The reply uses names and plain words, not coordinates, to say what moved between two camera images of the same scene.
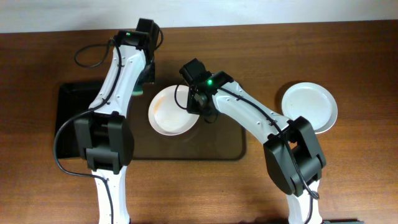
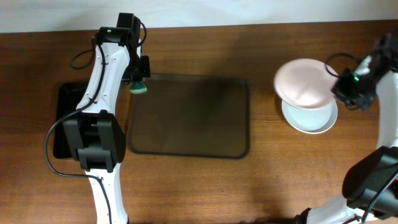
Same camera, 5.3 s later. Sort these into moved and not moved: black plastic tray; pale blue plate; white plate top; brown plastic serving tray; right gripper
Moved: white plate top; right gripper
Not moved: pale blue plate; brown plastic serving tray; black plastic tray
